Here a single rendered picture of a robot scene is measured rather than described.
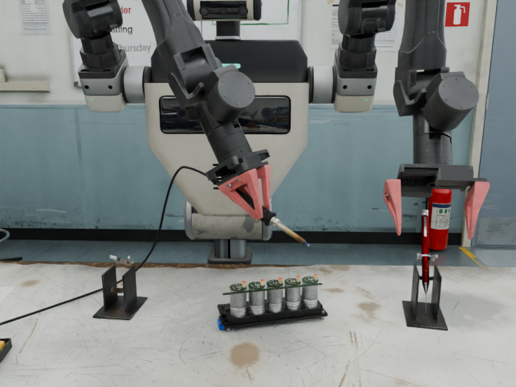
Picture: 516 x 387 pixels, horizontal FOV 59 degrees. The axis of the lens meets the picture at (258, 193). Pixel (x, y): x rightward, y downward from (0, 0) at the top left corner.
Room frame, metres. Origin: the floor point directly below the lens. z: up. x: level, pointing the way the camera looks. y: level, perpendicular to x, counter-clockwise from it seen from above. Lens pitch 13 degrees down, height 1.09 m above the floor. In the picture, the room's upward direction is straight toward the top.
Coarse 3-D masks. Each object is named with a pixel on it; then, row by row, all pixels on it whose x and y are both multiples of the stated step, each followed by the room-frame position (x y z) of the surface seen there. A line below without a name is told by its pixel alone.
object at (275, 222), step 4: (272, 220) 0.68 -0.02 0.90; (276, 220) 0.68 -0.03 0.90; (272, 224) 0.68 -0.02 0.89; (276, 224) 0.68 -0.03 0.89; (280, 224) 0.68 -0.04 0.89; (280, 228) 0.68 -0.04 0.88; (284, 228) 0.68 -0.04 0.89; (288, 228) 0.68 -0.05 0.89; (288, 232) 0.67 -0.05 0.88; (292, 232) 0.67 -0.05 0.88; (292, 236) 0.67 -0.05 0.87; (296, 236) 0.66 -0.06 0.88; (300, 236) 0.67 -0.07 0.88; (300, 240) 0.66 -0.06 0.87; (304, 240) 0.66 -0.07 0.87
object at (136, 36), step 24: (120, 0) 3.23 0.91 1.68; (264, 0) 3.19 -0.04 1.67; (288, 0) 3.19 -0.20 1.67; (144, 24) 3.22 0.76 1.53; (240, 24) 3.20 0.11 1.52; (264, 24) 3.19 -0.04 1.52; (288, 24) 3.19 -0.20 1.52; (72, 48) 3.24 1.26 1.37; (120, 48) 3.23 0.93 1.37; (144, 48) 3.22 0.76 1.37
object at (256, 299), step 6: (264, 288) 0.63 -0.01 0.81; (252, 294) 0.62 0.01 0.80; (258, 294) 0.62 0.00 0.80; (264, 294) 0.63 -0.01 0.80; (252, 300) 0.62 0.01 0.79; (258, 300) 0.62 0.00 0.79; (264, 300) 0.63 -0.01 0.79; (252, 306) 0.62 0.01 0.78; (258, 306) 0.62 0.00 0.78; (264, 306) 0.63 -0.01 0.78; (252, 312) 0.62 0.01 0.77; (258, 312) 0.62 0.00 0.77; (264, 312) 0.63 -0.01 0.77
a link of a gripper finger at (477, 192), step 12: (444, 168) 0.65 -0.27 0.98; (456, 168) 0.65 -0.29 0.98; (468, 168) 0.65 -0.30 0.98; (444, 180) 0.64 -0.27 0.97; (456, 180) 0.64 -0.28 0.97; (468, 180) 0.64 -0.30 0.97; (480, 180) 0.63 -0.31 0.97; (468, 192) 0.66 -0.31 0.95; (480, 192) 0.63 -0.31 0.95; (468, 204) 0.66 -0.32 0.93; (480, 204) 0.62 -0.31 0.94; (468, 216) 0.65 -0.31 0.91; (468, 228) 0.63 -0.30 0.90
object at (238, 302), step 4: (232, 296) 0.62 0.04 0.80; (236, 296) 0.61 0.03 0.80; (240, 296) 0.61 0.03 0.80; (244, 296) 0.62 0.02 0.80; (232, 300) 0.62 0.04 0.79; (236, 300) 0.61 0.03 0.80; (240, 300) 0.61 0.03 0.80; (244, 300) 0.62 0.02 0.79; (232, 304) 0.62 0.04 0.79; (236, 304) 0.61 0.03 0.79; (240, 304) 0.61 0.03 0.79; (244, 304) 0.62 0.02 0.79; (232, 308) 0.62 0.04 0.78; (236, 308) 0.61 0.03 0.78; (240, 308) 0.61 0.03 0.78; (244, 308) 0.62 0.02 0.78; (232, 312) 0.62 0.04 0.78; (236, 312) 0.61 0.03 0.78; (240, 312) 0.61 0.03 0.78; (244, 312) 0.62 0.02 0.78; (236, 316) 0.61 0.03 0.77
